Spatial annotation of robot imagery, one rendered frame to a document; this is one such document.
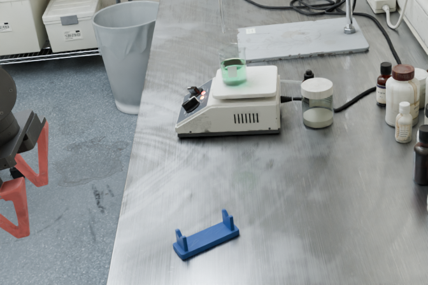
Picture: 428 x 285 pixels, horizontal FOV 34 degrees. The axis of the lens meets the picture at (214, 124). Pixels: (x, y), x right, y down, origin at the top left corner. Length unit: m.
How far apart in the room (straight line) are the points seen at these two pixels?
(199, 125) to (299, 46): 0.43
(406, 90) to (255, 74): 0.28
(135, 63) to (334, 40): 1.41
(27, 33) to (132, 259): 2.57
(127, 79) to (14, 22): 0.79
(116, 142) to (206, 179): 1.70
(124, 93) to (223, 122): 1.75
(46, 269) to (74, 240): 0.15
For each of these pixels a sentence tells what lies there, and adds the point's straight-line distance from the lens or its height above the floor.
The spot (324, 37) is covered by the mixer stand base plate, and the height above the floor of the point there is 0.76.
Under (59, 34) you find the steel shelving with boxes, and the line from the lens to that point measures 3.47.
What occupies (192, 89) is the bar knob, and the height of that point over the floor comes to 0.81.
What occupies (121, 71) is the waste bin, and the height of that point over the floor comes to 0.22.
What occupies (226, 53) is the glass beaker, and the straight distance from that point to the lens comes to 1.26.
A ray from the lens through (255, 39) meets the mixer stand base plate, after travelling 1.70.
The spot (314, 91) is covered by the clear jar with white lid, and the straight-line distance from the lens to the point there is 1.28.
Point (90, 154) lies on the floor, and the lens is 2.83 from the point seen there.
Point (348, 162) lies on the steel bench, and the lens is 1.22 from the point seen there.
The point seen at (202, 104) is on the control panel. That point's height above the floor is 0.81.
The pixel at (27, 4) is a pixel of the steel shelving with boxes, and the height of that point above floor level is 0.39.
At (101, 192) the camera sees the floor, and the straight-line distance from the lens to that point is 2.58.
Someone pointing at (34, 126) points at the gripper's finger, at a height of 1.06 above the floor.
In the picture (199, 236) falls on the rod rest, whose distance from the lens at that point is 1.06.
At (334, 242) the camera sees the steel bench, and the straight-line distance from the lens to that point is 1.04.
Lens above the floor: 1.41
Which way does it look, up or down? 29 degrees down
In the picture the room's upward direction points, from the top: 7 degrees counter-clockwise
